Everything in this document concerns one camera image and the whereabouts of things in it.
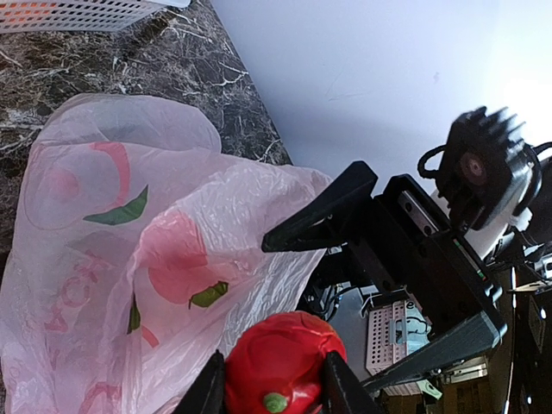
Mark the pink plastic bag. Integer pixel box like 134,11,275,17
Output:
1,94,330,413

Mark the red bag fruit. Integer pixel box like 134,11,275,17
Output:
224,310,347,413

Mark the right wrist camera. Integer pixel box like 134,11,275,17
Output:
417,106,543,257

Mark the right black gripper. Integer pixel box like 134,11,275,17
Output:
261,160,507,392

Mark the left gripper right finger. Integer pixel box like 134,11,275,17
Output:
322,351,384,414

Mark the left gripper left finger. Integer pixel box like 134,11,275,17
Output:
172,350,226,414

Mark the white perforated box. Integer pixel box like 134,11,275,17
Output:
366,300,431,375

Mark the white plastic basket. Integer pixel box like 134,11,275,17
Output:
0,0,190,34

